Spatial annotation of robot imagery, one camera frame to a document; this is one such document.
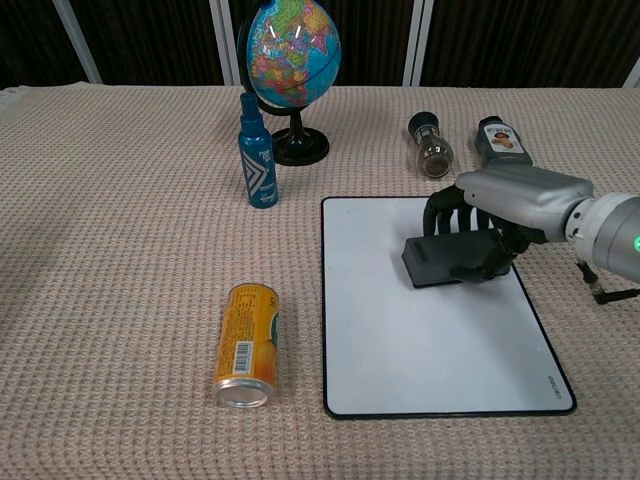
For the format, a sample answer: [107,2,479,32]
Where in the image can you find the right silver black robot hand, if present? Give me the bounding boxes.
[422,167,596,281]

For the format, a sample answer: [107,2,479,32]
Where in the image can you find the desk globe on black stand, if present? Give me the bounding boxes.
[235,0,343,166]

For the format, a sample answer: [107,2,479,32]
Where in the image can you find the orange drink can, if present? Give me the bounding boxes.
[212,282,281,410]

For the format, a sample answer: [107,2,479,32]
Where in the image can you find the beige waffle-weave tablecloth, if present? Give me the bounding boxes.
[0,82,640,480]

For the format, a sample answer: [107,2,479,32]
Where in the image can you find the dark sauce bottle with label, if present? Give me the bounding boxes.
[473,115,534,167]

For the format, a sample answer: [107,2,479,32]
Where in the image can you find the black whiteboard eraser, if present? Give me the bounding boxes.
[400,228,514,290]

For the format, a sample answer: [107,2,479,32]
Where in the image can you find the glass pepper grinder black cap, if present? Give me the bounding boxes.
[407,110,456,180]

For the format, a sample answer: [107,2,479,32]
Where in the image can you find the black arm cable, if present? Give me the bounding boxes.
[574,259,640,305]

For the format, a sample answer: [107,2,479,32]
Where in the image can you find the blue spray bottle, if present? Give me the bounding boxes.
[237,91,281,210]

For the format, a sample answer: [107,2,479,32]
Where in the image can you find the white board with black frame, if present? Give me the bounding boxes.
[320,195,578,420]

